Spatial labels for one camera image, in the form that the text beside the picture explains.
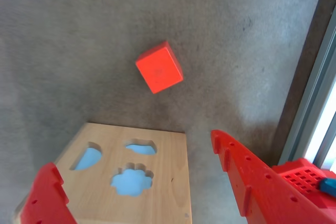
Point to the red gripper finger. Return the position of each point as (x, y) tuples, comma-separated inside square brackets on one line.
[(262, 195), (44, 197)]

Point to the blue clamp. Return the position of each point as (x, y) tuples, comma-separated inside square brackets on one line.
[(328, 187)]

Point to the wooden shape sorter box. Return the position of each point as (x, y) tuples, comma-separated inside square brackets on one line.
[(168, 190)]

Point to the red cube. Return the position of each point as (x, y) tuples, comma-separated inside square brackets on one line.
[(160, 69)]

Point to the aluminium profile rail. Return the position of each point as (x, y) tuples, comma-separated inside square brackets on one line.
[(309, 108)]

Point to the red robot arm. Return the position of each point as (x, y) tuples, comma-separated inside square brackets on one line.
[(302, 174)]

